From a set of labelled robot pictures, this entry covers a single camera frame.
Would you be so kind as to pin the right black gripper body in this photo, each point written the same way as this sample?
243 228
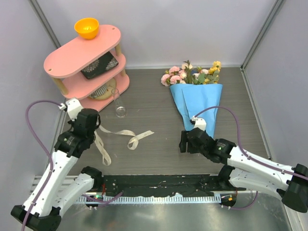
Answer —
191 147

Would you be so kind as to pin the slotted cable duct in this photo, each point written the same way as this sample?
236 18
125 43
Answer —
176 199

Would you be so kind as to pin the beige printed ribbon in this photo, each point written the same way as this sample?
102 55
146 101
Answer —
106 140

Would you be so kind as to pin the orange plastic bowl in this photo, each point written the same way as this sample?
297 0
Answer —
87 28

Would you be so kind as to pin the flower bouquet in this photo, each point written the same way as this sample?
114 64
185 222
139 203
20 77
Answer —
187 74

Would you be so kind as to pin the pink three-tier shelf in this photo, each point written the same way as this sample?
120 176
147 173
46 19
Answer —
64 66

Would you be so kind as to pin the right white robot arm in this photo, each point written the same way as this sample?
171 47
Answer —
243 169

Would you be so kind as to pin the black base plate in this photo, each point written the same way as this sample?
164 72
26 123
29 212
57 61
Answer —
191 185

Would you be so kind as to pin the blue wrapping paper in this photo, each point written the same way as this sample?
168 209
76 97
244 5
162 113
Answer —
191 99

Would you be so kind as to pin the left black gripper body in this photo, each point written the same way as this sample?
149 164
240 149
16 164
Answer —
92 137

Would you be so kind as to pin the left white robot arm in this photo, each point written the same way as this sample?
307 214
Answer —
45 207

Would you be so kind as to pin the clear glass vase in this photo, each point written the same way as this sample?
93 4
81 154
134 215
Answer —
120 109

